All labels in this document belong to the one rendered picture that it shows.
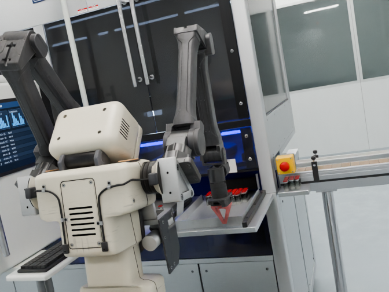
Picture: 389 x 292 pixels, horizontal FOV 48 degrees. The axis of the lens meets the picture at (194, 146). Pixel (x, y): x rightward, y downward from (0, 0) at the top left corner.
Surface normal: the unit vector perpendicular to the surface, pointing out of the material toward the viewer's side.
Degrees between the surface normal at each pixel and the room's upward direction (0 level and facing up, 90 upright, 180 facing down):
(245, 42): 90
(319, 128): 90
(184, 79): 60
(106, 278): 82
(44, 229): 90
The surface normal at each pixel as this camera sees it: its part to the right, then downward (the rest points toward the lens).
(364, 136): -0.31, 0.18
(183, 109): -0.31, -0.34
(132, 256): 0.93, -0.13
